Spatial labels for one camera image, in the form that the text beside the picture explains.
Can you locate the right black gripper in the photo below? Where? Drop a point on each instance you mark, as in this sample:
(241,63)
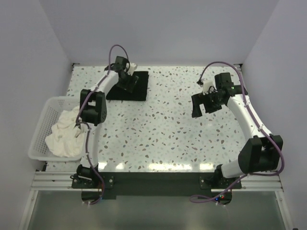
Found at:
(199,99)

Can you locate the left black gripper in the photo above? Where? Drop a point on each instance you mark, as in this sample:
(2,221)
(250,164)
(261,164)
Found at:
(129,86)

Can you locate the black t shirt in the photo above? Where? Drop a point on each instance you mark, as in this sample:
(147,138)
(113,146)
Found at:
(139,92)

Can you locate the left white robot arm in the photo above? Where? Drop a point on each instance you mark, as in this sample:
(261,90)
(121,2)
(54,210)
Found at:
(93,113)

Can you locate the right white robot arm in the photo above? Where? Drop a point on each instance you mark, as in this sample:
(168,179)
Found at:
(261,152)

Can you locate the white t shirt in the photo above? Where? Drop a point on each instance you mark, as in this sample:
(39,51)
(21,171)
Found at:
(66,138)

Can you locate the white plastic laundry basket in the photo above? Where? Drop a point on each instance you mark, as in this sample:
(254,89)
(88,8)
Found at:
(50,114)

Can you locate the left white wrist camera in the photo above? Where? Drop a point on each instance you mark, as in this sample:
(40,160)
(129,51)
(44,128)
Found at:
(132,68)

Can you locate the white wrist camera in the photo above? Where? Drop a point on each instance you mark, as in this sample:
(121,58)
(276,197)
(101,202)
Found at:
(208,87)
(132,68)

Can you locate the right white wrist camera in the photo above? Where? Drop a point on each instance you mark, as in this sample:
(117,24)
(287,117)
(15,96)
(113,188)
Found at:
(208,87)

